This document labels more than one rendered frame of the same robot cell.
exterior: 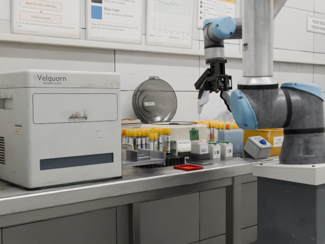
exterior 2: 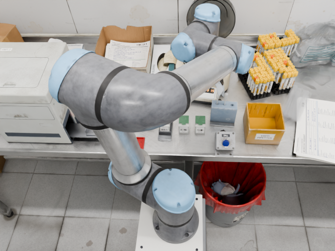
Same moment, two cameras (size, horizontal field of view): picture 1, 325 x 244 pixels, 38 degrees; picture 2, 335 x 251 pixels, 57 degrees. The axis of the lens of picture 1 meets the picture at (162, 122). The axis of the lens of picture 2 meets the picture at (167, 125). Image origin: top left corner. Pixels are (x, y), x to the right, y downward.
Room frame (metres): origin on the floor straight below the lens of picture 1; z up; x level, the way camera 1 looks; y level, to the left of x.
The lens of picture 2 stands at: (1.11, -0.67, 1.92)
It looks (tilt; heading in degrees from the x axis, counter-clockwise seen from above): 54 degrees down; 46
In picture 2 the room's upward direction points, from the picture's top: 4 degrees counter-clockwise
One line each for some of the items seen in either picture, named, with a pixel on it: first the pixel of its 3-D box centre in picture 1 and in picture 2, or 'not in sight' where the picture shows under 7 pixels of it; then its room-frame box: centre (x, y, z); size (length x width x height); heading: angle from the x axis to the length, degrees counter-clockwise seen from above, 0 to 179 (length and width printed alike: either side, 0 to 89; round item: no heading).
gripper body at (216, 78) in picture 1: (216, 76); not in sight; (1.74, -0.20, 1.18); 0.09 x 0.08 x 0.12; 28
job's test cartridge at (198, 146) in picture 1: (199, 150); (165, 125); (1.61, -0.13, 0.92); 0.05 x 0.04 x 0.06; 37
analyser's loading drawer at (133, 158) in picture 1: (132, 158); (87, 129); (1.39, 0.09, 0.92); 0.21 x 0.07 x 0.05; 130
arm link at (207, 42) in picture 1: (213, 34); (206, 25); (1.76, -0.19, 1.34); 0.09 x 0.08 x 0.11; 10
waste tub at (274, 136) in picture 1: (265, 141); (262, 123); (1.87, -0.42, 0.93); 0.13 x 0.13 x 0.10; 39
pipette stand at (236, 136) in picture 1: (230, 143); (223, 112); (1.81, -0.27, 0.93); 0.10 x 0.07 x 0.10; 125
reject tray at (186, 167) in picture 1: (188, 167); (135, 144); (1.49, -0.08, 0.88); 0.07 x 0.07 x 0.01; 40
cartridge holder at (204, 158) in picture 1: (199, 158); (165, 129); (1.61, -0.13, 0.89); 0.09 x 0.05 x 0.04; 37
